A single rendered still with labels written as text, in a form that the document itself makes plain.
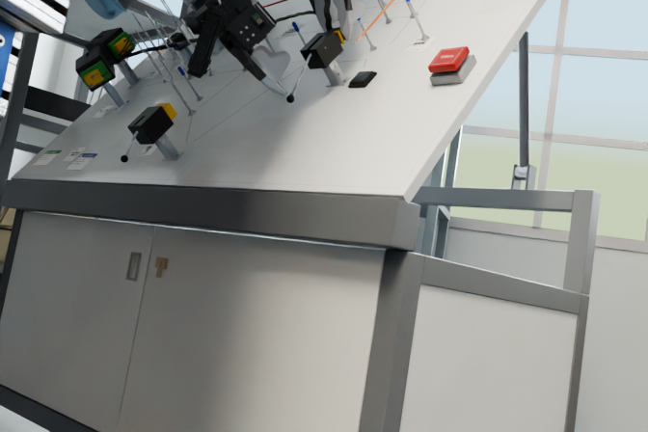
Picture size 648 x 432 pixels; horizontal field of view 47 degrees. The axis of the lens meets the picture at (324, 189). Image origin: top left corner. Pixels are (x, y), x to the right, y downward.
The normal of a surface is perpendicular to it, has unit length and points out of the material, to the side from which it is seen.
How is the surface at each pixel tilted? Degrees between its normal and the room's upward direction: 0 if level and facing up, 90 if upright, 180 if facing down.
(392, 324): 90
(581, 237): 90
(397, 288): 90
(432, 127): 54
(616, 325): 90
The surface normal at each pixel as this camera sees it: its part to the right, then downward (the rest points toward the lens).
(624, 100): -0.26, -0.17
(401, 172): -0.44, -0.74
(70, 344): -0.66, -0.20
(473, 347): 0.73, 0.03
